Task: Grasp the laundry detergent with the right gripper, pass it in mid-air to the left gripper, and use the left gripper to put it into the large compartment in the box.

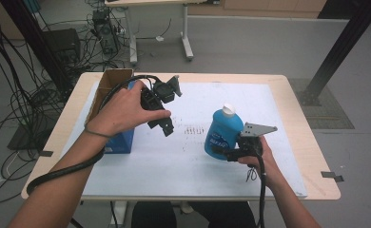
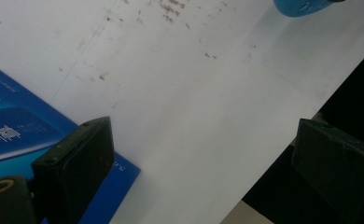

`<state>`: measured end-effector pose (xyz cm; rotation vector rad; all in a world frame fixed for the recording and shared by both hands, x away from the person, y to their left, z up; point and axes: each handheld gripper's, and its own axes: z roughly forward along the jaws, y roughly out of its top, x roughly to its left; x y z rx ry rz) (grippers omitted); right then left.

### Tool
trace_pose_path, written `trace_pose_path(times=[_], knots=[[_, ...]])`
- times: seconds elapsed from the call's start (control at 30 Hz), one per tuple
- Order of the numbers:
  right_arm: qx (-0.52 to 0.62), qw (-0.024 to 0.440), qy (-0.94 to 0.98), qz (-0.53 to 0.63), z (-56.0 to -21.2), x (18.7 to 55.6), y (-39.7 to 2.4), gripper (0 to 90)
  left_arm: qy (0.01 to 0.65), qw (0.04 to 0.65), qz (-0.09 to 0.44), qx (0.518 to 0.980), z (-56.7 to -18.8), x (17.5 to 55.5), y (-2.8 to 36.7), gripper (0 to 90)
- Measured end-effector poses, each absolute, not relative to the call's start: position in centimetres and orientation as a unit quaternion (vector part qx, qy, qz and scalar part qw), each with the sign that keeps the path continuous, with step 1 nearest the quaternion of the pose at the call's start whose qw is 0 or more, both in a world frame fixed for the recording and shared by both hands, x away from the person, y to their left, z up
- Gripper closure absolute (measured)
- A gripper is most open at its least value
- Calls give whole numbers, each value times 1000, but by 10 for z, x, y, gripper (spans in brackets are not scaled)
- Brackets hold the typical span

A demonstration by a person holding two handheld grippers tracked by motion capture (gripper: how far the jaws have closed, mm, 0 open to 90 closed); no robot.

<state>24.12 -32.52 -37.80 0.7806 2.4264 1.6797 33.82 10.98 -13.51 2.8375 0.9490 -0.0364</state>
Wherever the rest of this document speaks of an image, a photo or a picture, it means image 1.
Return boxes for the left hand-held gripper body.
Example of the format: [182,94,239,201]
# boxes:
[140,82,176,129]

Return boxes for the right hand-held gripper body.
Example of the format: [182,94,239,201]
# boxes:
[225,122,279,162]

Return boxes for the blue bottle with white cap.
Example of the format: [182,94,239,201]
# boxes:
[204,103,244,161]

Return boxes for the blue cardboard box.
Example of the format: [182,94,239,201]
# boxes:
[84,67,136,155]

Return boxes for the person's right hand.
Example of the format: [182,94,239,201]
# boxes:
[238,136,282,188]

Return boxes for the person's left hand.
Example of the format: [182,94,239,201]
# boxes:
[85,79,172,139]

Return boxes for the white table mat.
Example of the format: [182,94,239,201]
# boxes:
[61,81,308,198]

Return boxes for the white desk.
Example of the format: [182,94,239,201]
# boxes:
[104,0,221,66]

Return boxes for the wooden table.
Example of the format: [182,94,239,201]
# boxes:
[21,71,342,201]

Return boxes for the person's legs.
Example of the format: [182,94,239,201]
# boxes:
[130,200,258,228]

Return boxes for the black computer tower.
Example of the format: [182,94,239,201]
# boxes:
[91,9,120,57]

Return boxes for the grey floor mat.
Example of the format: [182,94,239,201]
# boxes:
[287,77,356,130]

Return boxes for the black box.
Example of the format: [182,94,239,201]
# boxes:
[42,28,82,64]

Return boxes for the black metal stand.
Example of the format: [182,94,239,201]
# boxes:
[297,0,371,107]
[0,0,71,93]

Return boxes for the dark floor mat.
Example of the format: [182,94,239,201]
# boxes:
[7,123,49,152]

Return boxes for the thin black cable loop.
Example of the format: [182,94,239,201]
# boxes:
[245,166,258,183]

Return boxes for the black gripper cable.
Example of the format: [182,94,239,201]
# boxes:
[26,74,163,196]
[255,155,267,228]

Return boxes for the grey hair tie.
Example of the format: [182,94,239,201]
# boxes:
[84,123,112,139]

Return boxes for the tangle of black floor cables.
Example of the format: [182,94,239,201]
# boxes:
[0,0,127,205]

